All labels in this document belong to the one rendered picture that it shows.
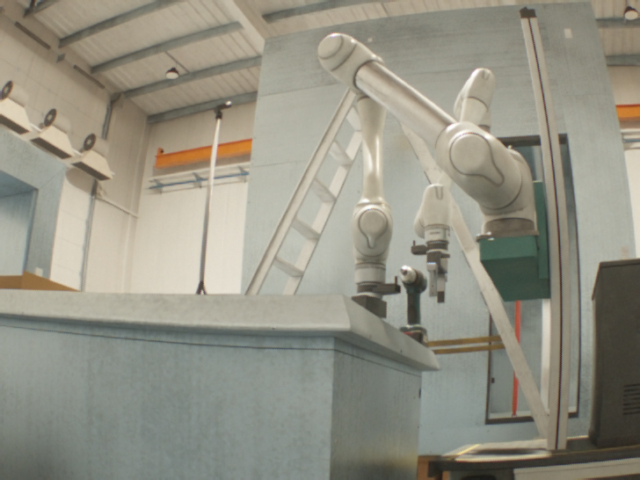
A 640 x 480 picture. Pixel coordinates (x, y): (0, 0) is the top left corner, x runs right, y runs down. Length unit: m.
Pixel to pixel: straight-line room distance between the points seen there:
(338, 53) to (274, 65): 2.87
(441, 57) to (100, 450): 3.63
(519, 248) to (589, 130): 2.39
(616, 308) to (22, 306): 1.47
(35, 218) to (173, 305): 2.03
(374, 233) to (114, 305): 0.79
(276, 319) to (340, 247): 3.00
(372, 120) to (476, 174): 0.59
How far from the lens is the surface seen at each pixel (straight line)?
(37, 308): 1.29
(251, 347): 1.05
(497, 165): 1.52
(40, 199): 3.07
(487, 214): 1.73
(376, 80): 1.81
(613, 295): 1.67
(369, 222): 1.66
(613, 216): 3.76
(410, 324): 1.79
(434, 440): 3.66
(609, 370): 1.65
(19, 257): 3.05
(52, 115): 13.13
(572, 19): 4.42
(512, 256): 1.64
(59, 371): 1.31
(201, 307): 1.04
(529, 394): 2.89
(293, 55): 4.70
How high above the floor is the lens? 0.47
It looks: 17 degrees up
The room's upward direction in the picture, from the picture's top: 2 degrees clockwise
